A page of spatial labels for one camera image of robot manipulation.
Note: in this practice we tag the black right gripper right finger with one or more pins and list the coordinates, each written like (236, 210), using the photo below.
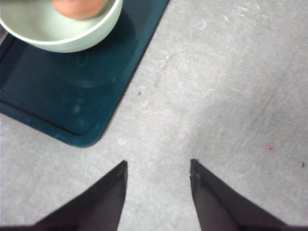
(222, 208)

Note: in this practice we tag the light green ceramic bowl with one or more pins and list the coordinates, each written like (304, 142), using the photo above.
(38, 24)

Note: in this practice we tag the brown egg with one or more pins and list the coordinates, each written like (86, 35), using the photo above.
(78, 9)

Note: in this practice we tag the dark blue rectangular tray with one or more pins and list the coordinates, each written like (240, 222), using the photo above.
(73, 96)

